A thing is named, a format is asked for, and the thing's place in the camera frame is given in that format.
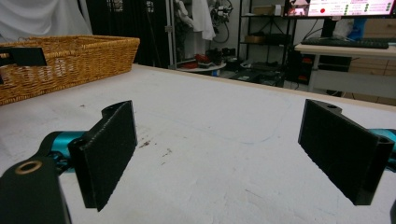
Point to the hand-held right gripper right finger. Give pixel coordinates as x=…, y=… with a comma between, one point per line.
x=339, y=149

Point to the black keyboard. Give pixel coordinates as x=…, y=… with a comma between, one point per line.
x=345, y=43

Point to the black computer tower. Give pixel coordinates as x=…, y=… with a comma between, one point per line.
x=299, y=68

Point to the white curtain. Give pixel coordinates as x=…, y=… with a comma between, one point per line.
x=40, y=15

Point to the round white table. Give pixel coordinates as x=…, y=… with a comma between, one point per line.
x=202, y=67

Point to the wicker basket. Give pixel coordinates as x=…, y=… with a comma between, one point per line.
x=77, y=65

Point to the black curtain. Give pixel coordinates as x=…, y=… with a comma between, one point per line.
x=127, y=18

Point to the hanging white cloth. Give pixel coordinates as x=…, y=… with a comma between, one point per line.
x=202, y=18

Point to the light wooden desk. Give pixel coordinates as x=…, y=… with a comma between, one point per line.
x=351, y=74

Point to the black metal shelf rack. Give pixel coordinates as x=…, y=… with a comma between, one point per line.
x=267, y=28

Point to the computer monitor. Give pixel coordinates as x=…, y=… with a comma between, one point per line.
x=342, y=7

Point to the metal stand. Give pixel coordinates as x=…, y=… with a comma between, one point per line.
x=170, y=31

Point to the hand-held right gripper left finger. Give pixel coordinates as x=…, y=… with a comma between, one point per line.
x=106, y=155

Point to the large cardboard box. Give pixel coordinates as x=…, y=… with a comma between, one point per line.
x=381, y=28

